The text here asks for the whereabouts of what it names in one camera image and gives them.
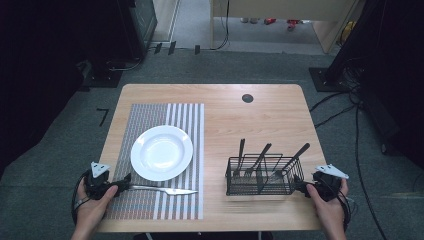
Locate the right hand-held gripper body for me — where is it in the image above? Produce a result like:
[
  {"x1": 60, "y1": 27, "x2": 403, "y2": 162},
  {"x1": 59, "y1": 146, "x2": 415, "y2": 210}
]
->
[{"x1": 310, "y1": 163, "x2": 350, "y2": 203}]

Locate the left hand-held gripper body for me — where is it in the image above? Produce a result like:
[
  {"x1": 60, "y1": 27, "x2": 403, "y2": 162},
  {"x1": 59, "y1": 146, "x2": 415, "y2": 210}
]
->
[{"x1": 83, "y1": 161, "x2": 116, "y2": 201}]

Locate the black wire cutlery basket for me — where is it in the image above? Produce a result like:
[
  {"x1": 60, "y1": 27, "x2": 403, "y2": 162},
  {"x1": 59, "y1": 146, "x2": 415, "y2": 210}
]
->
[{"x1": 225, "y1": 152, "x2": 306, "y2": 197}]

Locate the silver table knife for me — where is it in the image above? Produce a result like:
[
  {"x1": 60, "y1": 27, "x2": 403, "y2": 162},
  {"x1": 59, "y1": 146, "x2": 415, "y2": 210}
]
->
[{"x1": 128, "y1": 184, "x2": 199, "y2": 196}]

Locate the person's left hand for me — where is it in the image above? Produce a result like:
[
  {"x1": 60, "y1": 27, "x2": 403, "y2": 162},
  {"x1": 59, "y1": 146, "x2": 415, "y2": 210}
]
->
[{"x1": 75, "y1": 178, "x2": 120, "y2": 232}]

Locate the person's right hand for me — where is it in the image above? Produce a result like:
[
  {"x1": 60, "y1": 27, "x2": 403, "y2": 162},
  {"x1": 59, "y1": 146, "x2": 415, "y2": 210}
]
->
[{"x1": 305, "y1": 179, "x2": 350, "y2": 233}]

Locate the white round plate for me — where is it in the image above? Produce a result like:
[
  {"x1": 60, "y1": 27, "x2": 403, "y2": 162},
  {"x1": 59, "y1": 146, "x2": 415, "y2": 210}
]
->
[{"x1": 130, "y1": 124, "x2": 195, "y2": 183}]

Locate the striped woven placemat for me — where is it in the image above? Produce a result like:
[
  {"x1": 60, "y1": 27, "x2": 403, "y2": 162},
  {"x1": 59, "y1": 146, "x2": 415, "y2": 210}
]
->
[{"x1": 105, "y1": 102, "x2": 205, "y2": 221}]

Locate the black flat floor plate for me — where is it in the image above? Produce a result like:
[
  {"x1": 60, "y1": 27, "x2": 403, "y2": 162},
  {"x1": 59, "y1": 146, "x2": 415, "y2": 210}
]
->
[{"x1": 79, "y1": 59, "x2": 125, "y2": 90}]

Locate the black stand base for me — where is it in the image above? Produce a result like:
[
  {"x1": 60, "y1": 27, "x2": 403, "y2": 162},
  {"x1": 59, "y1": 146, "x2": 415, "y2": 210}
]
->
[{"x1": 307, "y1": 66, "x2": 359, "y2": 93}]

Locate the dark glass-fronted cabinet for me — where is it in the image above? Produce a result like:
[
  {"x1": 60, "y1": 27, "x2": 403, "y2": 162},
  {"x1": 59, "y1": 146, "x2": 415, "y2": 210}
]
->
[{"x1": 116, "y1": 0, "x2": 159, "y2": 62}]

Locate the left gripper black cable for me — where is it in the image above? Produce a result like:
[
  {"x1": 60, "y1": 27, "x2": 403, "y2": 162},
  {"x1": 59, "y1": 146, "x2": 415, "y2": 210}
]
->
[{"x1": 70, "y1": 169, "x2": 92, "y2": 226}]

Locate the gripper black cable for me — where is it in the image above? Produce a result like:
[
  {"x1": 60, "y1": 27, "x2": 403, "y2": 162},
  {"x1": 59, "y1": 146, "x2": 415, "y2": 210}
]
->
[
  {"x1": 336, "y1": 188, "x2": 355, "y2": 233},
  {"x1": 70, "y1": 169, "x2": 92, "y2": 226}
]

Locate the black-handled spoon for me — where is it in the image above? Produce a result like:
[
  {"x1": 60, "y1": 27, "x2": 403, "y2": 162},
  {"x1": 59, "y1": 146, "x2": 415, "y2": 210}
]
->
[{"x1": 269, "y1": 142, "x2": 311, "y2": 178}]

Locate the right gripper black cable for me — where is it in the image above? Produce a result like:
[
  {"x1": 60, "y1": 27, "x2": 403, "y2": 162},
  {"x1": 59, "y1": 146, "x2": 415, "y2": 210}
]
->
[{"x1": 336, "y1": 188, "x2": 355, "y2": 233}]

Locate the black floor cable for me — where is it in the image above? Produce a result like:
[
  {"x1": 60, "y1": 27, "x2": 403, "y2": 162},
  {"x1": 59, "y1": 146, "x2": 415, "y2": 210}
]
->
[{"x1": 309, "y1": 89, "x2": 389, "y2": 240}]

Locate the black-handled fork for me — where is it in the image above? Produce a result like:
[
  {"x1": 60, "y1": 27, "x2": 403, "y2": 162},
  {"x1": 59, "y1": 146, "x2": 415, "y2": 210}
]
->
[
  {"x1": 243, "y1": 142, "x2": 273, "y2": 178},
  {"x1": 232, "y1": 138, "x2": 247, "y2": 178}
]

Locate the black hanging cable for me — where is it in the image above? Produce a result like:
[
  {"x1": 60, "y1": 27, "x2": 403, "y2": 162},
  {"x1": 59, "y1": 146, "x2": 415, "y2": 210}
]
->
[{"x1": 209, "y1": 0, "x2": 232, "y2": 52}]

